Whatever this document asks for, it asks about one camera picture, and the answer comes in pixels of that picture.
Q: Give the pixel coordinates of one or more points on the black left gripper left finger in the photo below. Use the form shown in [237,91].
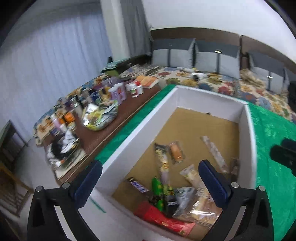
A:
[43,222]

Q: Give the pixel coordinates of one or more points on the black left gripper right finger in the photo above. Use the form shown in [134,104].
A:
[257,220]

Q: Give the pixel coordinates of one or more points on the long clear jelly stick packet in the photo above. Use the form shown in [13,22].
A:
[216,154]

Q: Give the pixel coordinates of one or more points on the small brown snack packet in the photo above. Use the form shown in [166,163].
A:
[234,170]

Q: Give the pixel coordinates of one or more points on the long candy snack packet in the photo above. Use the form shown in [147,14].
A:
[170,201]

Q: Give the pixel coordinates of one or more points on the clear bag of snacks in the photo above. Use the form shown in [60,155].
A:
[97,117]

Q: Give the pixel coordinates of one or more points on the floral bed sheet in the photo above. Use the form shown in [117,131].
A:
[248,87]

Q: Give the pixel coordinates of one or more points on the clear bread packet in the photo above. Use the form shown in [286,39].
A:
[192,176]

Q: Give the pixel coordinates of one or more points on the brown wooden side table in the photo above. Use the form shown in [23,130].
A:
[93,141]

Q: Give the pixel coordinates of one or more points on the red snack packet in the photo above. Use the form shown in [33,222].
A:
[151,214]

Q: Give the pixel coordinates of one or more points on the black chocolate bar packet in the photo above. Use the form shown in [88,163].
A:
[137,185]

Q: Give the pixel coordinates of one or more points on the green snack packet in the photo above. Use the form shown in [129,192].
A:
[158,195]

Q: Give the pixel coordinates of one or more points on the packaged sausage bun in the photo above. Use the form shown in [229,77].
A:
[176,152]

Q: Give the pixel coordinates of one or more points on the white cardboard box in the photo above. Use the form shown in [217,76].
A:
[116,199]

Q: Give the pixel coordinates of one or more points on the grey cushion far left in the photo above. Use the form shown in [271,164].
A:
[174,52]

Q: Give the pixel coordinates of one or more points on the orange book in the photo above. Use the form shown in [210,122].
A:
[147,81]

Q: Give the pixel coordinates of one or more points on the white medicine bottle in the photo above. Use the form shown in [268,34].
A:
[133,90]

